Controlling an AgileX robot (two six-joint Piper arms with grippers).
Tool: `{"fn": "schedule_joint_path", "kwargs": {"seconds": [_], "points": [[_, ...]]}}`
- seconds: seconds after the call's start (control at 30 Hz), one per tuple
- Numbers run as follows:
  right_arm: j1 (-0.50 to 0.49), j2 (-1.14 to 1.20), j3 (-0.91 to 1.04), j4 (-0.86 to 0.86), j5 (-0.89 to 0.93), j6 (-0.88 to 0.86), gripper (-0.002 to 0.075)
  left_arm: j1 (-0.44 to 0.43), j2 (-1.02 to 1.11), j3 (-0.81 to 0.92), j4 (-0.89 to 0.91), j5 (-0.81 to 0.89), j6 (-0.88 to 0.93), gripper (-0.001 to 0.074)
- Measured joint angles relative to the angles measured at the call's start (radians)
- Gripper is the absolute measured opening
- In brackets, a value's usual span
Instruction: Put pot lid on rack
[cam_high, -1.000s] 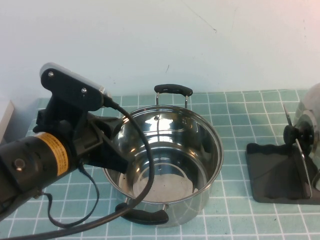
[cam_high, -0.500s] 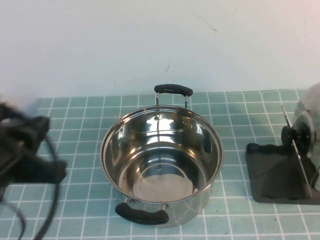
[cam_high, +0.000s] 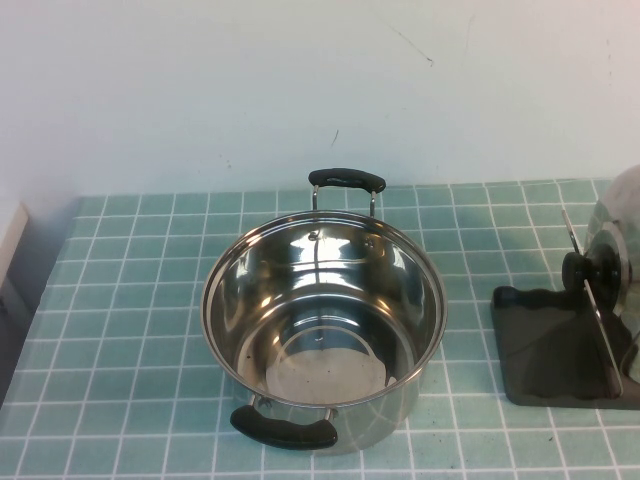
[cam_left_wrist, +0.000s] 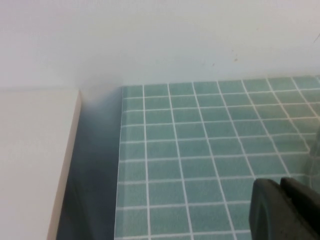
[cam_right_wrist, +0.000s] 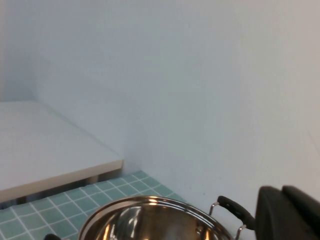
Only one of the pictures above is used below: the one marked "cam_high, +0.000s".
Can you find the steel pot lid black knob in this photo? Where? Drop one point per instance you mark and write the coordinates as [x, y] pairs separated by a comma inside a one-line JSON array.
[[616, 210]]

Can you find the beige board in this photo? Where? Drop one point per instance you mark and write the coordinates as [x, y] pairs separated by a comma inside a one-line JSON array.
[[14, 235]]

